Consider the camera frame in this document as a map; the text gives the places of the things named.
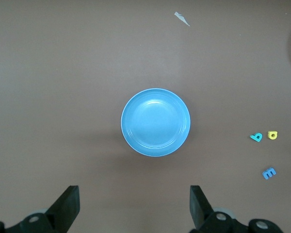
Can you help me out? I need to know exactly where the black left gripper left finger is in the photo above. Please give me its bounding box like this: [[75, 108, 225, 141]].
[[0, 185, 81, 233]]

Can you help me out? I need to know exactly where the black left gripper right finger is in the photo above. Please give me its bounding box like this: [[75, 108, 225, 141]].
[[189, 185, 284, 233]]

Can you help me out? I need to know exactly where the blue foam letter m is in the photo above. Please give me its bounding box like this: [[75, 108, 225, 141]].
[[262, 166, 277, 180]]

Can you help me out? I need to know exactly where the blue plate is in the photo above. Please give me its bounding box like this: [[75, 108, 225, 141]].
[[120, 88, 192, 158]]

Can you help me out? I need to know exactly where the brown table cover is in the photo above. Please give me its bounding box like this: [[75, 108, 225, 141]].
[[0, 0, 291, 233]]

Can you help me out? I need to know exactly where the small white paper scrap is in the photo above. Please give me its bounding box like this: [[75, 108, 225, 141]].
[[174, 11, 191, 27]]

